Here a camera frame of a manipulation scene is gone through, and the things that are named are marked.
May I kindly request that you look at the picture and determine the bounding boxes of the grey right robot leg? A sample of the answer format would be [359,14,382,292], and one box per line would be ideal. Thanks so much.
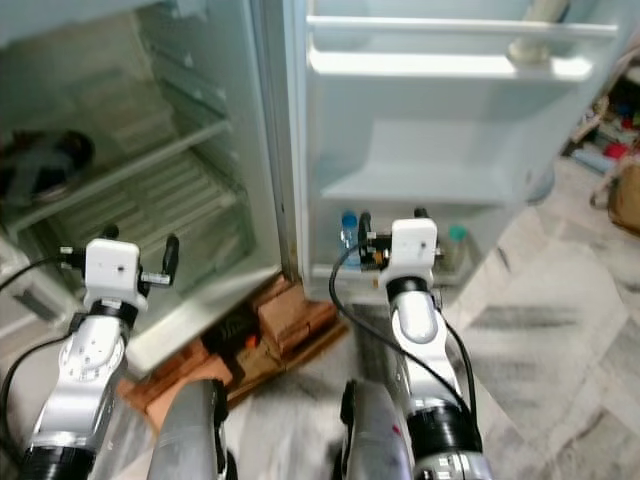
[340,380,417,480]

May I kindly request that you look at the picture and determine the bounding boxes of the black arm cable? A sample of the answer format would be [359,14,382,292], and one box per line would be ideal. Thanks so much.
[0,255,87,463]
[328,255,477,421]

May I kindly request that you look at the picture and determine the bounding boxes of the white fridge cabinet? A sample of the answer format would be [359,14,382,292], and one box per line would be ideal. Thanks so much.
[0,0,289,379]

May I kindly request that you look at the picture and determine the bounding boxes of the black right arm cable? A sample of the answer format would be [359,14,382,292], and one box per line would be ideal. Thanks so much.
[328,255,477,421]

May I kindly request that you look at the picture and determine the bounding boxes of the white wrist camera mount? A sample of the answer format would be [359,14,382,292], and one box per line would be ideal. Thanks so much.
[382,218,439,287]
[85,238,147,313]

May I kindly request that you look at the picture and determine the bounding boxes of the reddish brown brick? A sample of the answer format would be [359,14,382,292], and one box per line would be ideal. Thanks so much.
[254,275,347,353]
[115,355,233,433]

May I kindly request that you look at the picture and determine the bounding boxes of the beige cylindrical bottle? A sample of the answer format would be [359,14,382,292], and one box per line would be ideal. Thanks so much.
[508,0,573,67]

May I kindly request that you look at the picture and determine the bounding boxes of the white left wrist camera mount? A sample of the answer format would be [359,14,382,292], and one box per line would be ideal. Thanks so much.
[85,238,147,313]

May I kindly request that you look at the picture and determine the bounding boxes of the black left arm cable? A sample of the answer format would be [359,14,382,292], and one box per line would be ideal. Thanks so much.
[0,255,87,463]

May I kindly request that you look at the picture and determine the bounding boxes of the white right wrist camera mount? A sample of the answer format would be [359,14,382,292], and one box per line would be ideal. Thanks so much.
[382,218,439,287]

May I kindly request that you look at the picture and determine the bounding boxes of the grey robot leg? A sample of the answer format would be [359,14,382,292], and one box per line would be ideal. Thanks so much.
[150,378,229,480]
[340,380,417,480]

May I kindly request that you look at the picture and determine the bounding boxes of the white fridge door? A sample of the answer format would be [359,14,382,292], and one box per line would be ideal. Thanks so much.
[285,0,625,293]

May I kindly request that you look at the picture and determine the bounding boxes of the grey left robot leg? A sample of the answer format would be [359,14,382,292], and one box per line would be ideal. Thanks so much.
[150,378,229,480]

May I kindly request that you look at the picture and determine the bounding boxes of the clear water bottle blue cap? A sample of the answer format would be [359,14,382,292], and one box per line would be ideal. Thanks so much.
[339,210,363,269]

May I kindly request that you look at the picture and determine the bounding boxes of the green capped bottle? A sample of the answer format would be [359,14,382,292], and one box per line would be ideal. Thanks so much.
[444,225,470,277]

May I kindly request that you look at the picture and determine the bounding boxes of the brown wicker basket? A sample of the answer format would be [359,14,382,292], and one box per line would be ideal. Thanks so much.
[604,160,640,237]

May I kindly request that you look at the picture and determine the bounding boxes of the black round pan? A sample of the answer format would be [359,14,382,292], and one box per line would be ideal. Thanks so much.
[0,130,97,207]

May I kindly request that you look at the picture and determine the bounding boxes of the clear fridge shelf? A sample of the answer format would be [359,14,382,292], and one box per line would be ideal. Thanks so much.
[25,155,256,293]
[20,80,231,233]

